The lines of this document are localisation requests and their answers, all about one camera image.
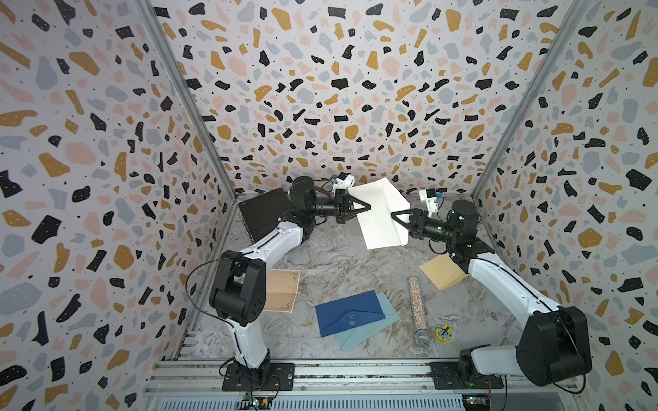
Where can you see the glitter tube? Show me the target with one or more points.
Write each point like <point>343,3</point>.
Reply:
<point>422,337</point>

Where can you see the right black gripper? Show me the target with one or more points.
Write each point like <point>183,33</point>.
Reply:
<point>415,230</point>

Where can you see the yellow envelope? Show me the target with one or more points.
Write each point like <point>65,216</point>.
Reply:
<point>442,272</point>

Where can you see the light blue envelope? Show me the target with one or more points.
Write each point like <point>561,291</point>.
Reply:
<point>351,338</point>

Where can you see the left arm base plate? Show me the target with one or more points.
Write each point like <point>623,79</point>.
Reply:
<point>277,376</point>

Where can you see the beige letter paper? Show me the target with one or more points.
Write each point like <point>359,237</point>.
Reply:
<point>282,290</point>

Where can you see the black box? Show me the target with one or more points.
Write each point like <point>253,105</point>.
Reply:
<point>262,213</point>

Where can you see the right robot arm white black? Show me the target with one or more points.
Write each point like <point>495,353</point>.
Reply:
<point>554,345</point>

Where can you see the dark blue envelope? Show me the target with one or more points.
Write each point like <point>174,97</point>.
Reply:
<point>348,313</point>

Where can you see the cream white envelope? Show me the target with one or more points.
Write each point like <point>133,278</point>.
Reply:
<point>378,228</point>

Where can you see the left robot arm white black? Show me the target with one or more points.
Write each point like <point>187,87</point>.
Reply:
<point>239,290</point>

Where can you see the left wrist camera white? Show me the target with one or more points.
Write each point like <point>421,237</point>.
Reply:
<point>342,181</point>

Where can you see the small circuit board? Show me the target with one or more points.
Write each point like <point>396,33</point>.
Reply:
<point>254,403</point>

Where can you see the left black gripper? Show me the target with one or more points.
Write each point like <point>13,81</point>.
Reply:
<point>342,206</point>

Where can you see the aluminium rail frame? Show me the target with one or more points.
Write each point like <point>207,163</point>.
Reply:
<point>389,384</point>

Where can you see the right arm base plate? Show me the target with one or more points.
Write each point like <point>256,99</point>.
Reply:
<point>446,376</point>

